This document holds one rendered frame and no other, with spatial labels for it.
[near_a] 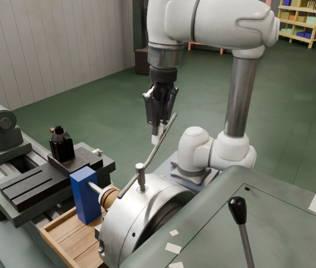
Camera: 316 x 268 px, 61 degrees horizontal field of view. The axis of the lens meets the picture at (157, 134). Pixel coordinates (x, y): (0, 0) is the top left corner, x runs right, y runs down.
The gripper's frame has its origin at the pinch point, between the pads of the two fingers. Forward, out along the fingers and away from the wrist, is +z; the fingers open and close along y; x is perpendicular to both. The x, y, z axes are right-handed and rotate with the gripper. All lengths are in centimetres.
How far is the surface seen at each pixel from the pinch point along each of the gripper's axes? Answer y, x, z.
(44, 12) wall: -170, -399, -6
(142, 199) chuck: 13.8, 8.2, 11.9
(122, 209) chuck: 18.2, 5.5, 14.5
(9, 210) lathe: 29, -51, 46
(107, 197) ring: 10.5, -10.5, 24.4
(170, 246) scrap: 21.5, 24.2, 9.8
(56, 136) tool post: 4, -54, 22
